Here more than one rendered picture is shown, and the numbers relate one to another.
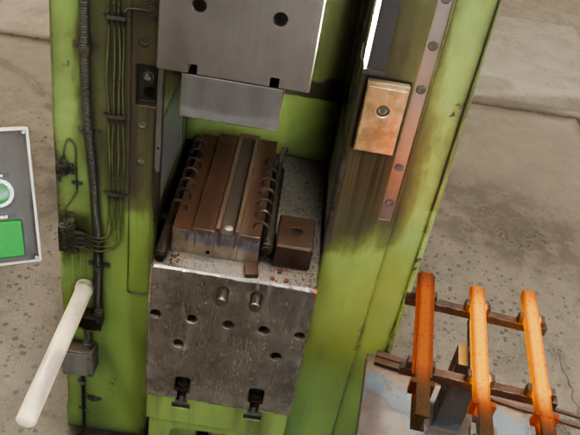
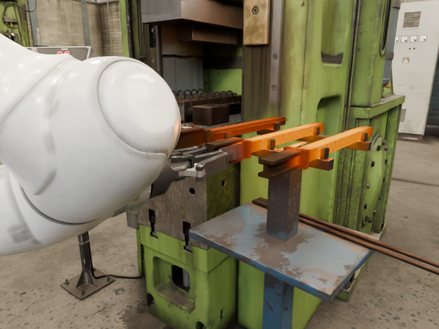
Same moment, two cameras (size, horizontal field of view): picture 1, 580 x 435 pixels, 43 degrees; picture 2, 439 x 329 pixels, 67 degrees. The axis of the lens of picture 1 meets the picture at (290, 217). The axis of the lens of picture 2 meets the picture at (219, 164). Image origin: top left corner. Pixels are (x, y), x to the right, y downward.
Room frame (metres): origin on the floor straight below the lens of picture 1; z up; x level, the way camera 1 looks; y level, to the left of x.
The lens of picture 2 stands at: (0.43, -0.79, 1.10)
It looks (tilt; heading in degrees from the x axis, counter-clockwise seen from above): 16 degrees down; 38
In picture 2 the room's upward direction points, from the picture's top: straight up
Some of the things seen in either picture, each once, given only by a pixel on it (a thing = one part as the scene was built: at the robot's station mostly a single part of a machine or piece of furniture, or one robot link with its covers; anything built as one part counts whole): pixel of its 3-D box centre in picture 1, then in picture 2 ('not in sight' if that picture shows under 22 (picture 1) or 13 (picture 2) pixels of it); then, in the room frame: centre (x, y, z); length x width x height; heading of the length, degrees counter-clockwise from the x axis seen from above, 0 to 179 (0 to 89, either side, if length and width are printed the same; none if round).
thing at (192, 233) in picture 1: (228, 190); (200, 105); (1.51, 0.16, 0.96); 0.42 x 0.20 x 0.09; 2
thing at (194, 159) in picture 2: not in sight; (198, 162); (0.83, -0.43, 0.95); 0.11 x 0.01 x 0.04; 171
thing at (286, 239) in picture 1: (294, 242); (211, 113); (1.36, -0.02, 0.95); 0.12 x 0.08 x 0.06; 2
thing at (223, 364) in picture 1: (240, 270); (211, 166); (1.52, 0.11, 0.69); 0.56 x 0.38 x 0.45; 2
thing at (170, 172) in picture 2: not in sight; (161, 170); (0.76, -0.41, 0.95); 0.09 x 0.08 x 0.07; 176
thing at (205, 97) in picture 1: (243, 58); (198, 14); (1.51, 0.16, 1.32); 0.42 x 0.20 x 0.10; 2
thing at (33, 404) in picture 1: (57, 349); not in sight; (1.20, 0.50, 0.62); 0.44 x 0.05 x 0.05; 2
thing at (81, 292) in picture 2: not in sight; (87, 275); (1.20, 0.71, 0.05); 0.22 x 0.22 x 0.09; 2
